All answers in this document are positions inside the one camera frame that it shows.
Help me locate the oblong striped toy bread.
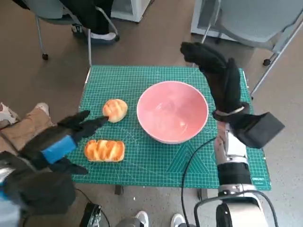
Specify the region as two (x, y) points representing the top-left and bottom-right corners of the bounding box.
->
(84, 139), (125, 163)

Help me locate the green cutting mat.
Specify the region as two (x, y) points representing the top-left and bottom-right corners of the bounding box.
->
(71, 65), (272, 191)

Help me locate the pink bowl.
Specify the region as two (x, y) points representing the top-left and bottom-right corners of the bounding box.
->
(136, 81), (209, 145)

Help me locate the round toy bread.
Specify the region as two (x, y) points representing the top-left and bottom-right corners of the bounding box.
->
(102, 99), (128, 123)

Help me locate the empty grey mesh chair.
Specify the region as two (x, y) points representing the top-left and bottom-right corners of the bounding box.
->
(201, 0), (303, 99)

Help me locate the person in black trousers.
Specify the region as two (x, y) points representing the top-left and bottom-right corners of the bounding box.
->
(56, 0), (120, 43)

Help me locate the white grey shoe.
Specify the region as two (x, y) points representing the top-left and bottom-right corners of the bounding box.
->
(135, 210), (149, 227)
(170, 213), (184, 227)

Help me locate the white cabinet with vent grille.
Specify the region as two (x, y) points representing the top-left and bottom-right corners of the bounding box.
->
(190, 0), (228, 38)

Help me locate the grey chair with person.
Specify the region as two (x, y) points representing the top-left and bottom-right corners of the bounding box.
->
(22, 0), (119, 68)

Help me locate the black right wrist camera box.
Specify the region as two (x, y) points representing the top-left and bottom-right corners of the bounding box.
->
(231, 111), (286, 149)

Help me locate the person in tan trousers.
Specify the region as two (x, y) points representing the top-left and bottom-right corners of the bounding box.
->
(0, 102), (59, 154)

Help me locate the long black right arm cable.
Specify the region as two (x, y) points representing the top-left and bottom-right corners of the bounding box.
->
(181, 138), (216, 227)

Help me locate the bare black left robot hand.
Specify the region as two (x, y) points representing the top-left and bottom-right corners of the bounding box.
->
(18, 110), (110, 175)

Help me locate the black device on floor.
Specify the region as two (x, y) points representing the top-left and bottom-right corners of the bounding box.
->
(79, 202), (103, 227)

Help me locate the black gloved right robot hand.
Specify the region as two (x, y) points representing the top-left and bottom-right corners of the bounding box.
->
(180, 42), (242, 114)

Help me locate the looped black right arm cable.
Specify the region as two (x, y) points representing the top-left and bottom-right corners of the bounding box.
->
(194, 189), (280, 227)

